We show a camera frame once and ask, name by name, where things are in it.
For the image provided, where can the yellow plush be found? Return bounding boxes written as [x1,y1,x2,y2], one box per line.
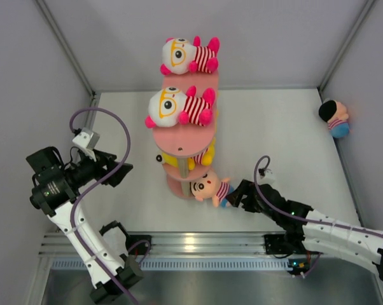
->
[155,137,216,170]

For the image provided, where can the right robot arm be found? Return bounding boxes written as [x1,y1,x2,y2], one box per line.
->
[226,180,383,281]

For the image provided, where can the left aluminium frame post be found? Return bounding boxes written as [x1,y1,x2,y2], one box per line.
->
[33,0,95,98]

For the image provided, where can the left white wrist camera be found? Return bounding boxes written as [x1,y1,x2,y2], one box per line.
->
[73,128,100,161]

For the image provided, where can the white slotted cable duct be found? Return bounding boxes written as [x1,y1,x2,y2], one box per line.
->
[51,257,307,271]

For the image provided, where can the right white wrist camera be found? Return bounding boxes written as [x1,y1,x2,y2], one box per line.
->
[258,168,276,185]

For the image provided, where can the right aluminium frame post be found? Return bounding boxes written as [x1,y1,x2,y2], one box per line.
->
[317,0,378,94]

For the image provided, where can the black-haired doll blue pants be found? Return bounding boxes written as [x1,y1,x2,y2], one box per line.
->
[190,169,234,208]
[318,99,350,139]

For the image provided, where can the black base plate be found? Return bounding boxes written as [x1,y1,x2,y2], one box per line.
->
[126,234,152,255]
[264,233,307,255]

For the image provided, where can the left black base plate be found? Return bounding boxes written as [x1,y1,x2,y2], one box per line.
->
[126,234,152,255]

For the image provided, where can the white pink plush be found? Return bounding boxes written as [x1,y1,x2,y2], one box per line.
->
[160,36,220,76]
[145,86,216,128]

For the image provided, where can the pink three-tier wooden shelf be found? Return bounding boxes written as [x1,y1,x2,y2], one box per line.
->
[153,72,219,198]

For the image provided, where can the aluminium front rail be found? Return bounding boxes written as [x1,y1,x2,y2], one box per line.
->
[38,231,383,255]

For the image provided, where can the aluminium frame post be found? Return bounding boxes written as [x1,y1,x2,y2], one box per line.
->
[33,0,95,98]
[317,0,378,94]

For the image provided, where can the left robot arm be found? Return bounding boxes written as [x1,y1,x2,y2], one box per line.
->
[26,147,151,304]

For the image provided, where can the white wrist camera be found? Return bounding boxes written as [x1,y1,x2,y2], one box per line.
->
[73,128,100,161]
[258,168,276,185]

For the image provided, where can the black-haired doll blue pants front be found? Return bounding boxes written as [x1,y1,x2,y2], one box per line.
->
[190,169,234,208]

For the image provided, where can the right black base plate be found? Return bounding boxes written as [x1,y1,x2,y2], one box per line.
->
[264,233,307,255]

